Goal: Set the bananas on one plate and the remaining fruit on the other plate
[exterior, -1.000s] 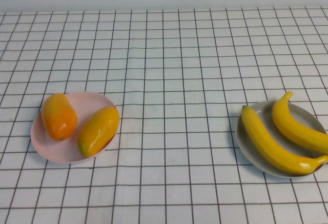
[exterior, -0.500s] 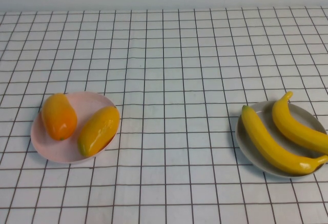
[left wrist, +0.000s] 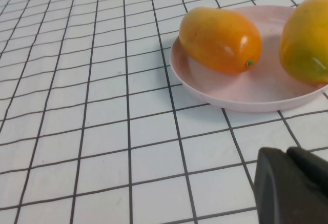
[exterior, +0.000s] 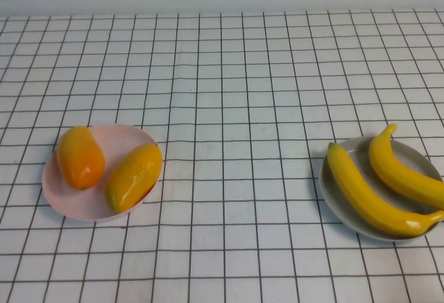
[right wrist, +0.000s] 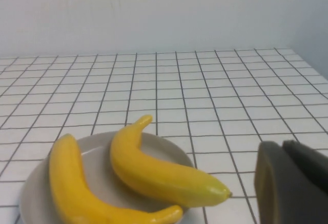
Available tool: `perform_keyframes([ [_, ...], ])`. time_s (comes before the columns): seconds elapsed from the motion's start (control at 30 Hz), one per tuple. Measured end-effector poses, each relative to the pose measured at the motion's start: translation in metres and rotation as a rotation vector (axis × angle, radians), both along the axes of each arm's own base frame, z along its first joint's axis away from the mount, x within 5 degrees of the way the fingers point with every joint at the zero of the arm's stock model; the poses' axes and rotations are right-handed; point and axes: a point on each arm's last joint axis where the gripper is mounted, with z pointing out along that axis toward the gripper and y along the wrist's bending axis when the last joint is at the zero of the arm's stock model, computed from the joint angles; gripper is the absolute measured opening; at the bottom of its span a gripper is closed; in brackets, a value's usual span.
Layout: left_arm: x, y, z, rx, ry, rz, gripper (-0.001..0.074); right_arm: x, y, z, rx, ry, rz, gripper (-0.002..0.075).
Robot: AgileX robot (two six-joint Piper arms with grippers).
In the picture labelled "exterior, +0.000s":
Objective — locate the thick yellow banana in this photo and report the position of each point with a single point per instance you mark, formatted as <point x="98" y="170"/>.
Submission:
<point x="392" y="171"/>

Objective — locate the white checked tablecloth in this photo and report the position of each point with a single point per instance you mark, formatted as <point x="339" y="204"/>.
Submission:
<point x="222" y="265"/>

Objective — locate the pink round plate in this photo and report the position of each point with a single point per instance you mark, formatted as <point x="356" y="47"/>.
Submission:
<point x="93" y="202"/>

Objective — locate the slim yellow banana green tip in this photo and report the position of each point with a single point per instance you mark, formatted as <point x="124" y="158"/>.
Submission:
<point x="360" y="195"/>

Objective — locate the grey round plate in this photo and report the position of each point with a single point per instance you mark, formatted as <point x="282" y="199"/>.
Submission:
<point x="336" y="206"/>

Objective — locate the orange mango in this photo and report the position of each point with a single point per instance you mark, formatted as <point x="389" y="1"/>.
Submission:
<point x="79" y="159"/>

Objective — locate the yellow mango with green tip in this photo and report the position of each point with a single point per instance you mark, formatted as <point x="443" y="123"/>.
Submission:
<point x="133" y="178"/>

